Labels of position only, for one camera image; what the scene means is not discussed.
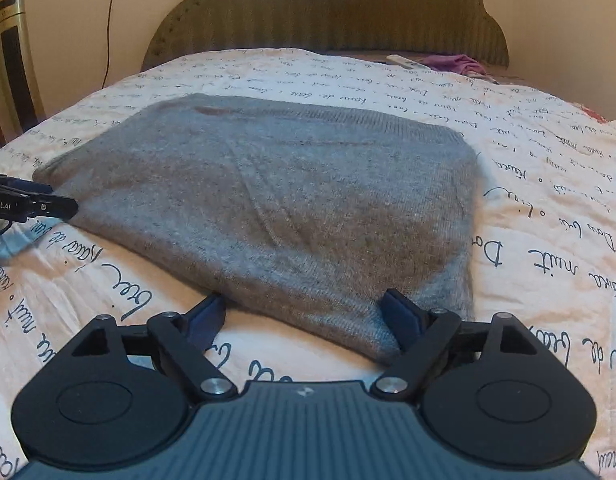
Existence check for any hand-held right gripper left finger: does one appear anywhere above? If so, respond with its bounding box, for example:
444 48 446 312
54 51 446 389
65 292 239 403

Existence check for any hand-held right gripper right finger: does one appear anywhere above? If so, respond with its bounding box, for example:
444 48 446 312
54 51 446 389
370 288 544 403

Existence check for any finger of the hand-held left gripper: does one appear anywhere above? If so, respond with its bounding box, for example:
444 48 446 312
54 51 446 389
25 195 80 221
0 172 54 196

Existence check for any grey sweater with navy sleeves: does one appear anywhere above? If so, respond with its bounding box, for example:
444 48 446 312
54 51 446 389
32 92 489 366

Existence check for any light blue cloth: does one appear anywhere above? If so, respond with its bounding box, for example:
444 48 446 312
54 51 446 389
0 230 33 268

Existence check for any gold tower heater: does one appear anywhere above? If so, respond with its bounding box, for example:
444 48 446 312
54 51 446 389
0 0 46 133

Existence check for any white blanket with script print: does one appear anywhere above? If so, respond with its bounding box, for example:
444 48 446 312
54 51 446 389
0 47 616 480

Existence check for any white remote control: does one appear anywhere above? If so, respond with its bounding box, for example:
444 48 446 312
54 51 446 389
385 54 429 70

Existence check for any purple cloth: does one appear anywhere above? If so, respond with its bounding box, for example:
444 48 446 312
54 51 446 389
420 53 489 78

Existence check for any floral cloth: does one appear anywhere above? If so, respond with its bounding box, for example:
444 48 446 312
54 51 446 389
575 100 616 123

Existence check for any green upholstered headboard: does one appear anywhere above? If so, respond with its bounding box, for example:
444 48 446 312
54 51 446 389
140 0 511 72

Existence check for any black power cable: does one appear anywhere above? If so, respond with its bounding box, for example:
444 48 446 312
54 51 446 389
102 0 121 88

